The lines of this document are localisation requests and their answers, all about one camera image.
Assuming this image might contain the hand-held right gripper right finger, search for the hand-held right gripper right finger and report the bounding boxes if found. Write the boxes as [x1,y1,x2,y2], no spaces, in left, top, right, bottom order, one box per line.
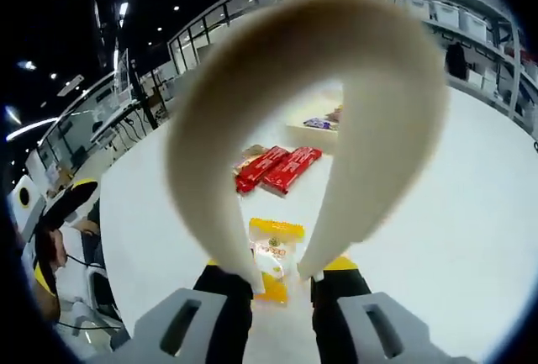
[310,256,460,364]

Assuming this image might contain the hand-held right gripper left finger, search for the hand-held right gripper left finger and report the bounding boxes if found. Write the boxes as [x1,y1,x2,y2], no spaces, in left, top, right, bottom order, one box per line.
[98,258,256,364]

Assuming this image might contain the yellow food packet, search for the yellow food packet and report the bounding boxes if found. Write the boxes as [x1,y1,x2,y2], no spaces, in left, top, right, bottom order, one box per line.
[247,217,307,305]

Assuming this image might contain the white food tongs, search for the white food tongs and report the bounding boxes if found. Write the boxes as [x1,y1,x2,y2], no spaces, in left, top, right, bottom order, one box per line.
[161,0,451,294]

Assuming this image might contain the cream food container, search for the cream food container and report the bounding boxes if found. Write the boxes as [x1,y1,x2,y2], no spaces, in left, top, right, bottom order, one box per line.
[285,85,345,151]

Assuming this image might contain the white plastic chair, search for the white plastic chair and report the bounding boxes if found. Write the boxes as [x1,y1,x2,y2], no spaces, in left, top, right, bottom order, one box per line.
[58,229,125,340]

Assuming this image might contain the white background desk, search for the white background desk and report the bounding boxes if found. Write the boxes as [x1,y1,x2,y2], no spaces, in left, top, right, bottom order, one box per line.
[90,98,146,146]

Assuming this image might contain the black tripod stand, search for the black tripod stand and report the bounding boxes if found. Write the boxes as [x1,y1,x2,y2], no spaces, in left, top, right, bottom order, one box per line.
[125,59,159,130]

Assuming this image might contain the white cardboard box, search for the white cardboard box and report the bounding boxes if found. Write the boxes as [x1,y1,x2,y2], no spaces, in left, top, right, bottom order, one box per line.
[468,67,499,92]

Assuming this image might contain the black bag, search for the black bag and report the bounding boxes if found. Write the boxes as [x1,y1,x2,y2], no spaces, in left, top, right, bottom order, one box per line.
[445,42,468,80]

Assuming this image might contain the grey metal shelf rack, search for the grey metal shelf rack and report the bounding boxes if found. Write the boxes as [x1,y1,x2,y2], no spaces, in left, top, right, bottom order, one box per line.
[397,0,538,129]

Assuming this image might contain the row of white storage bins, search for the row of white storage bins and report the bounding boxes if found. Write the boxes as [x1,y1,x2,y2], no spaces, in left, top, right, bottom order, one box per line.
[405,0,489,42]

